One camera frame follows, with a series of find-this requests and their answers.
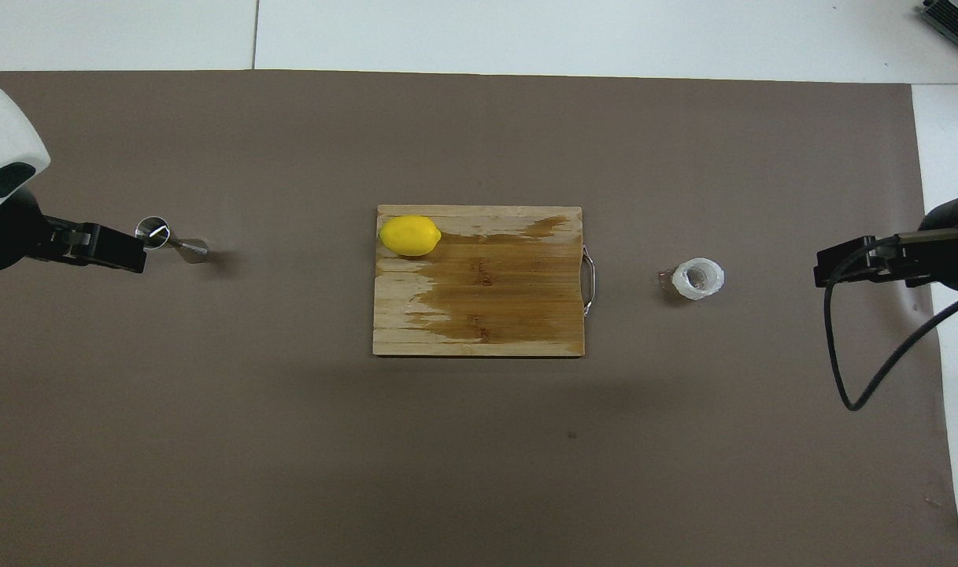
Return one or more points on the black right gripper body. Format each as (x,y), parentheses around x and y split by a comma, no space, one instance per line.
(947,244)

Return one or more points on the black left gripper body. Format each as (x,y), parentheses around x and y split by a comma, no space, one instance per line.
(14,236)

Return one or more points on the steel double jigger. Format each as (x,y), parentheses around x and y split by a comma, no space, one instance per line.
(152,235)

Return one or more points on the small clear water puddle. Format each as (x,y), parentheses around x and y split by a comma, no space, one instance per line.
(665,280)

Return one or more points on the brown table mat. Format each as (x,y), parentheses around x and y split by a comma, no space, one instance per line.
(290,433)

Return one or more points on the yellow lemon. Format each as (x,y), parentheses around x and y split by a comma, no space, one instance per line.
(408,236)

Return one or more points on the wooden cutting board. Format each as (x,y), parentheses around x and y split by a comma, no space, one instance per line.
(486,315)

